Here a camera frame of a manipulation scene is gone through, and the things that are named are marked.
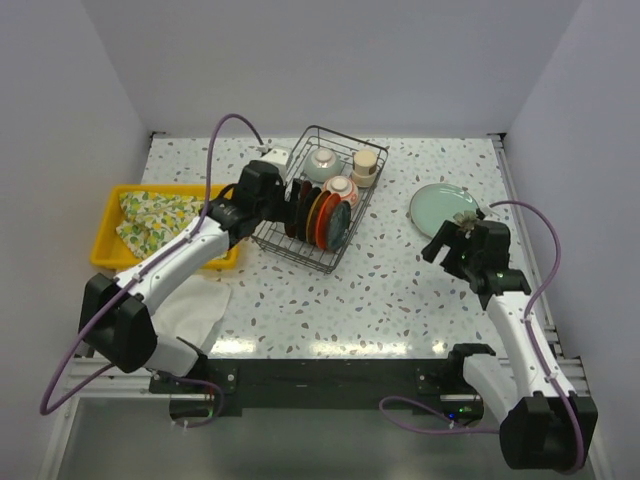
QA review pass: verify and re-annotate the dark red flower plate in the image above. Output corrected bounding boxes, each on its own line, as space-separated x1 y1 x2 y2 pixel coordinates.
284 178 312 238

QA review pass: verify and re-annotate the yellow brown patterned plate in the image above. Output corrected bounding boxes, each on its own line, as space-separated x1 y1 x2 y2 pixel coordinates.
305 190 331 245

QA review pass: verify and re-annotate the celadon green flower plate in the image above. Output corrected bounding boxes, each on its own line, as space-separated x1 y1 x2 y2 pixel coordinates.
409 183 480 238

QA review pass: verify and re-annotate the orange red plate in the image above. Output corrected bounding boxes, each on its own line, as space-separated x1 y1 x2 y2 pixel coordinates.
315 193 342 251

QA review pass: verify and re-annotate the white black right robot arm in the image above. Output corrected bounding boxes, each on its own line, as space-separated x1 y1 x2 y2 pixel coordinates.
422 220 598 474

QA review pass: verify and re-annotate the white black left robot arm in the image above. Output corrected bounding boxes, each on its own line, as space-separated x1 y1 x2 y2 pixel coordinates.
79 160 297 392

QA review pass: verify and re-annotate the teal blue plate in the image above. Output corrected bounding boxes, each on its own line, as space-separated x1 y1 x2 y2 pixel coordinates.
325 201 351 252

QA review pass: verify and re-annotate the celadon green bowl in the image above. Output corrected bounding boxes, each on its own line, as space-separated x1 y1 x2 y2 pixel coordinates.
303 148 342 183

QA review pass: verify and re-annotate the red white patterned bowl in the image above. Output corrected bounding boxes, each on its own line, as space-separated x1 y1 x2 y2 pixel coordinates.
322 175 360 209

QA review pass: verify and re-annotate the beige ceramic cup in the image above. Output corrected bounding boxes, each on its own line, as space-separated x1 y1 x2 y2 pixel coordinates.
351 149 377 188

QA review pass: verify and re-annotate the lemon print cloth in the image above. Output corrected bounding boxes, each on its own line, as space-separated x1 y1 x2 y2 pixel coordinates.
115 190 203 259

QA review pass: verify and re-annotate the white towel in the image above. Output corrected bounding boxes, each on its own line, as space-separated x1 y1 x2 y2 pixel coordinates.
152 274 232 352

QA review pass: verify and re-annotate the yellow plastic tray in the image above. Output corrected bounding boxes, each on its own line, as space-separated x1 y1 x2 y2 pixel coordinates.
89 184 246 271

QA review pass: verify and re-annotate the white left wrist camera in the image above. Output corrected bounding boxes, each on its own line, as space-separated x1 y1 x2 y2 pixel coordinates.
260 147 291 181

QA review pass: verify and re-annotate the black wire dish rack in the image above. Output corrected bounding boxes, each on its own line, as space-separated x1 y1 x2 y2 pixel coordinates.
253 125 388 274

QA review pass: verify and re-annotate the aluminium frame rail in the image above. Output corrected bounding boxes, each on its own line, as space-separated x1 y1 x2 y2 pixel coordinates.
487 136 575 400

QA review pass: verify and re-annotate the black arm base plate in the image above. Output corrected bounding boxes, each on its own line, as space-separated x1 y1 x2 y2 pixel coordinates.
149 358 484 421

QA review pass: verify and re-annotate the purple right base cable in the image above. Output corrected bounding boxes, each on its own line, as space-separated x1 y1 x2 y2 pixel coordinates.
379 396 504 432

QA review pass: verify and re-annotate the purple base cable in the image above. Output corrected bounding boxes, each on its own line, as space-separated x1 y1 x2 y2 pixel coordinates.
169 376 226 429
379 396 504 432

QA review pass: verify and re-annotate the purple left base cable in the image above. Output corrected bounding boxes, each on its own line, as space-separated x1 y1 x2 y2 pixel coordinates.
169 376 226 429

